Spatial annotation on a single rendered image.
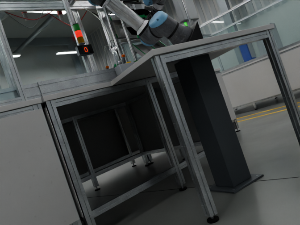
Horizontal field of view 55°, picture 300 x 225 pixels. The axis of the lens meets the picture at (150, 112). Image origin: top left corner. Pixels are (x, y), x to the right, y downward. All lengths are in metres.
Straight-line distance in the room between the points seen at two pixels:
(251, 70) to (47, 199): 4.88
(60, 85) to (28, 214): 0.73
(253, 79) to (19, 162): 4.93
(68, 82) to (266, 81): 4.52
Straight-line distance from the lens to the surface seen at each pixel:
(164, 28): 1.79
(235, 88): 6.04
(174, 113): 1.36
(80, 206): 1.69
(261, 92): 5.87
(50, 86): 1.77
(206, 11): 11.45
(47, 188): 1.62
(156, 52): 1.36
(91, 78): 1.89
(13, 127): 1.60
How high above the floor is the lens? 0.57
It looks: 1 degrees up
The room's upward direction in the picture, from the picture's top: 19 degrees counter-clockwise
